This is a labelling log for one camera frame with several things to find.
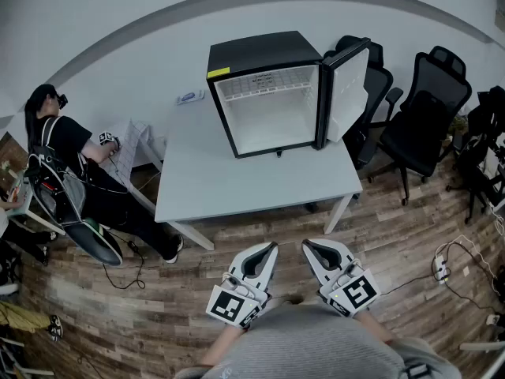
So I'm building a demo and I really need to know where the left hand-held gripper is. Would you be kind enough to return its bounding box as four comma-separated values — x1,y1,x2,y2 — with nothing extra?
204,241,279,330

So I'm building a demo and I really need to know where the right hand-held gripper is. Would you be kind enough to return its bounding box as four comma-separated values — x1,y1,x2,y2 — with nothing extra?
301,238,382,319

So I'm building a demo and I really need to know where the white wire fridge shelf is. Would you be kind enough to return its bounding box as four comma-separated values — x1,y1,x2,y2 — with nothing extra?
215,71,319,102

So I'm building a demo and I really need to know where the person's left forearm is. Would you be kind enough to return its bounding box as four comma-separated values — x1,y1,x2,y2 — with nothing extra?
200,324,249,367

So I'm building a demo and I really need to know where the person's right forearm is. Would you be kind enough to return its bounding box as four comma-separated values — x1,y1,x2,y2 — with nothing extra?
357,310,396,345

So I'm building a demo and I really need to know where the black mini fridge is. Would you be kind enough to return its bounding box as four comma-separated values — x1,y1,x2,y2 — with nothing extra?
205,30,325,159

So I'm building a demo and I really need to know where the person's grey knit sweater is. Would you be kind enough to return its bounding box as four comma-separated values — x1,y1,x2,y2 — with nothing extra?
173,304,462,379

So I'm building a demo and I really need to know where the white power strip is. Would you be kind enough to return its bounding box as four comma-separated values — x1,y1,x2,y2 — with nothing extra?
433,253,451,284

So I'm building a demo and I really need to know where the small white table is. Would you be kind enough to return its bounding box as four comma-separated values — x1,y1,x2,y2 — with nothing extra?
103,118,165,215

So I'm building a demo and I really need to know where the black mesh office chair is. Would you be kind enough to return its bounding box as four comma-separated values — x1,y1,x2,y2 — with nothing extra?
368,45,473,207

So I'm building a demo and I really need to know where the white checked tablecloth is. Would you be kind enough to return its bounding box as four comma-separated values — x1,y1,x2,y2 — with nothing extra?
103,118,152,193

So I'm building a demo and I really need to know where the black padded office chair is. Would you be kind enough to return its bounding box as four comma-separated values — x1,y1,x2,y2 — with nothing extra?
335,34,404,183

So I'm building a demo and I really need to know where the white blue wipes packet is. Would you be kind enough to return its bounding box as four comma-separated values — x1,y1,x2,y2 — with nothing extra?
175,89,206,107

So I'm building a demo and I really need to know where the black swivel office chair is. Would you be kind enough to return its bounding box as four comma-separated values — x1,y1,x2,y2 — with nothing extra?
445,85,505,225

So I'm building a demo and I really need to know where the black white sneaker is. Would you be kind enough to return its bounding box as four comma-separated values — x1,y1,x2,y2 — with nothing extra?
48,314,65,341

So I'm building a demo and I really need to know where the small teal table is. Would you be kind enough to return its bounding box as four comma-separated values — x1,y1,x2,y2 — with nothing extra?
0,167,66,237

